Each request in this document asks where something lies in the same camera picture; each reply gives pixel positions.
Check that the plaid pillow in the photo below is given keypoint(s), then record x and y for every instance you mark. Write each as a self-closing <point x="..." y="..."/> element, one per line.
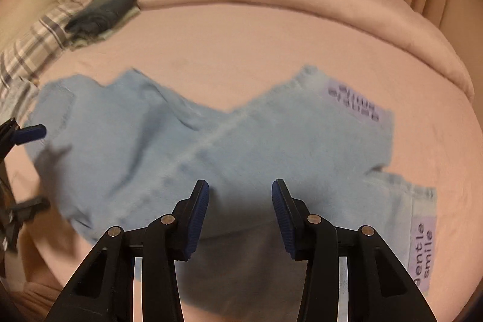
<point x="34" y="39"/>

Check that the pink bed sheet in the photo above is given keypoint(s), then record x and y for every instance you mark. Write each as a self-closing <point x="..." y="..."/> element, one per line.
<point x="234" y="39"/>

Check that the dark folded clothing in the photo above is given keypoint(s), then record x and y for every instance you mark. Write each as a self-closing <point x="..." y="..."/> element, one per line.
<point x="105" y="10"/>

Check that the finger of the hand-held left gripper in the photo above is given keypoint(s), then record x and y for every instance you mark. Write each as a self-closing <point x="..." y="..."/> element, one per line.
<point x="33" y="132"/>
<point x="26" y="209"/>

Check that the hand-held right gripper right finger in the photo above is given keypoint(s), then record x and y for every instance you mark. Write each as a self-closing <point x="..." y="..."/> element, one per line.
<point x="281" y="216"/>

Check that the light blue pants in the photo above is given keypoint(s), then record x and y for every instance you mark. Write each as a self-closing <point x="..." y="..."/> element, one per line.
<point x="158" y="141"/>

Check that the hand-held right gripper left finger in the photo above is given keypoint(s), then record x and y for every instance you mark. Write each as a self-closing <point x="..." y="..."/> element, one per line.
<point x="198" y="216"/>

